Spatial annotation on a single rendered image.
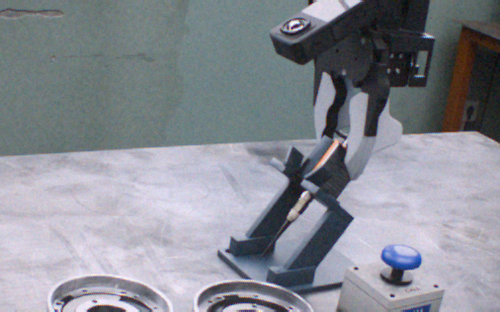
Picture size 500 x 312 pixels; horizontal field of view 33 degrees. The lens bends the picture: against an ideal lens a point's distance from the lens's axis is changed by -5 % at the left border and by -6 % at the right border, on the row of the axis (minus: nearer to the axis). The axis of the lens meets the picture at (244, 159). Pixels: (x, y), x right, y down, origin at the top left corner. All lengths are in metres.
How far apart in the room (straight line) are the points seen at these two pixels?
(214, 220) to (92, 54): 1.43
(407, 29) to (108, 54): 1.61
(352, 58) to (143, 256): 0.28
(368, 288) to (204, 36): 1.77
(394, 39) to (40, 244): 0.40
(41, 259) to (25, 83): 1.50
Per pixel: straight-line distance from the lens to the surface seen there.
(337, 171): 0.87
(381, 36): 0.83
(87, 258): 0.87
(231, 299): 0.77
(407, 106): 3.05
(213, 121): 2.62
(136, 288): 0.76
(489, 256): 1.05
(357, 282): 0.82
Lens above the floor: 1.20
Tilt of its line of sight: 20 degrees down
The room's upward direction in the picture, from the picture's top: 9 degrees clockwise
